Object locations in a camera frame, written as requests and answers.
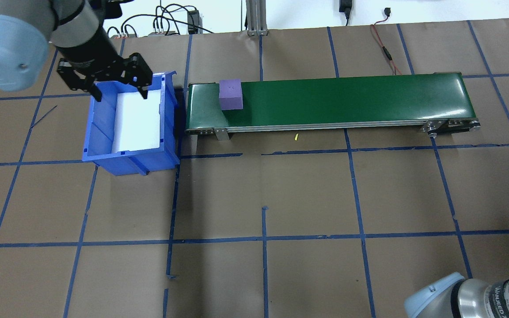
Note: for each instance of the purple foam block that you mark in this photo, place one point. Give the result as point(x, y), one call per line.
point(230, 97)

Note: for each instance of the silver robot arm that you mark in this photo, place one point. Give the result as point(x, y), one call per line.
point(471, 298)
point(11, 48)

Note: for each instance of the grey terminal block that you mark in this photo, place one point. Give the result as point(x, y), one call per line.
point(164, 32)

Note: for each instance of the white foam pad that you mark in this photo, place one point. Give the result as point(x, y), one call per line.
point(137, 123)

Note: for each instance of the blue plastic storage bin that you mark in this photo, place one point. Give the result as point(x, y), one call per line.
point(100, 137)

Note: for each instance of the black charger brick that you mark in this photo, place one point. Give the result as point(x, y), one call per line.
point(193, 21)

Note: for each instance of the green belt conveyor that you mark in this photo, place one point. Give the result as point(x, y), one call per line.
point(347, 99)

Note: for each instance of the black power adapter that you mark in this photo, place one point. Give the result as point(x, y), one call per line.
point(345, 6)

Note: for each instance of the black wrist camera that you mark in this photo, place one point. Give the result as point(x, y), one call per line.
point(113, 6)

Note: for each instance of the aluminium profile post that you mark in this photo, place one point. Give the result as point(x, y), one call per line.
point(256, 17)

